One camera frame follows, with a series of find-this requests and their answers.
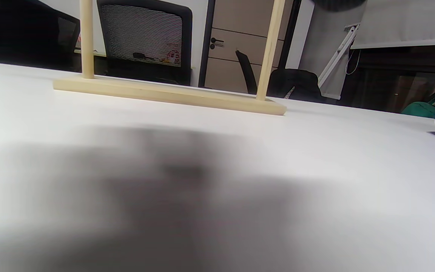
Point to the white projector screen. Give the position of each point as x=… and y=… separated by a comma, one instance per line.
x=406, y=22

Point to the green bag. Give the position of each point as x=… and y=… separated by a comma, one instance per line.
x=425, y=107

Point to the dark wooden cabinet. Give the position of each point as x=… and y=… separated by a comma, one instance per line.
x=395, y=75

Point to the black mesh office chair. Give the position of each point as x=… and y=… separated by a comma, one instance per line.
x=145, y=37

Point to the black chair with dark cloth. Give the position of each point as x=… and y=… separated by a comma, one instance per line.
x=293, y=85

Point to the wooden rack stand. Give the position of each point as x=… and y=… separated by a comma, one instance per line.
x=168, y=93

